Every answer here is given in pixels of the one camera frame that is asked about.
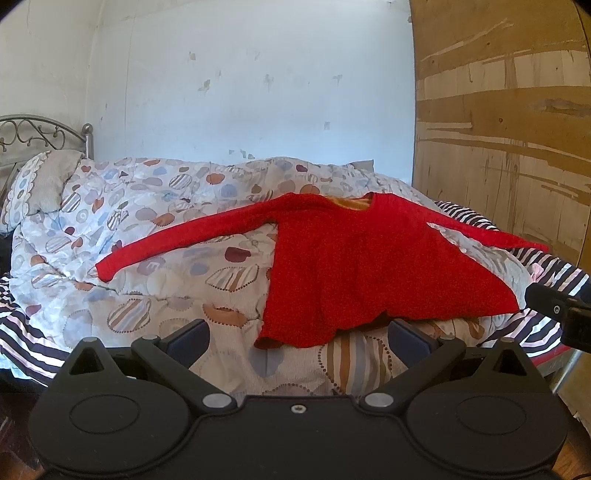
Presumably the red knitted sweater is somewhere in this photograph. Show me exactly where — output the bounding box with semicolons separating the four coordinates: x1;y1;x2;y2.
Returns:
96;193;532;349

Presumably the patterned pillow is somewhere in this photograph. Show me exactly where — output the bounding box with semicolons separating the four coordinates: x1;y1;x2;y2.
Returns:
1;150;85;234

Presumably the metal bed headboard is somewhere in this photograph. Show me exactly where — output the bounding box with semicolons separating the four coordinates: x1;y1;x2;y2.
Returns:
1;114;94;201

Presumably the patterned circle print duvet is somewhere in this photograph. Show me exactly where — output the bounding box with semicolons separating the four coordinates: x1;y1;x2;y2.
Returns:
8;156;532;398

